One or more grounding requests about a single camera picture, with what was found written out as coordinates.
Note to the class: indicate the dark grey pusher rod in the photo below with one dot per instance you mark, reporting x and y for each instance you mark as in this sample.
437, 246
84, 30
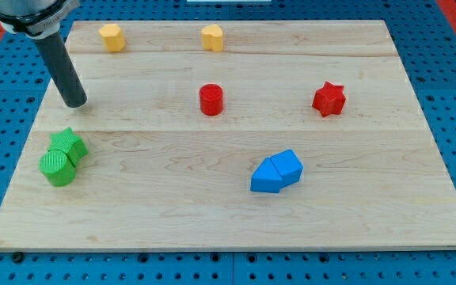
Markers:
57, 60

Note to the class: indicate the wooden board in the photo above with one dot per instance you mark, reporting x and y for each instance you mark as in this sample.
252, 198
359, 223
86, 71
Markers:
161, 176

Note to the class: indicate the blue cube block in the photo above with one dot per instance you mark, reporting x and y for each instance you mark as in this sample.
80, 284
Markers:
288, 166

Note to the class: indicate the green cylinder block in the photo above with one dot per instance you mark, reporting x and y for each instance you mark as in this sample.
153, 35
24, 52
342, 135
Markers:
57, 168

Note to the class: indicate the red star block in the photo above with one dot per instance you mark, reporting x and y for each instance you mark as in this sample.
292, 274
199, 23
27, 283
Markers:
329, 99

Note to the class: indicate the blue triangle block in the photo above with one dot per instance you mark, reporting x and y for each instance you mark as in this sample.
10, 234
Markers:
266, 178

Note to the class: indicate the red cylinder block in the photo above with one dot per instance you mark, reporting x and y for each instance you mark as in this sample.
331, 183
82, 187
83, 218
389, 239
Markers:
211, 99

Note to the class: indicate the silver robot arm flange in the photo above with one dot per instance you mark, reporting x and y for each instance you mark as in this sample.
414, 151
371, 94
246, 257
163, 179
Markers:
36, 18

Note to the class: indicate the green star block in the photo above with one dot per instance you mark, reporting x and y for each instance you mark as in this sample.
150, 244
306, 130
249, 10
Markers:
70, 144

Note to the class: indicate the yellow hexagon block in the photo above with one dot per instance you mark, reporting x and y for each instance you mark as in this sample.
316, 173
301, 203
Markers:
112, 37

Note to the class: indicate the yellow heart block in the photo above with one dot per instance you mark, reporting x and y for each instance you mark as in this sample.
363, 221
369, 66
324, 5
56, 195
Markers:
212, 38

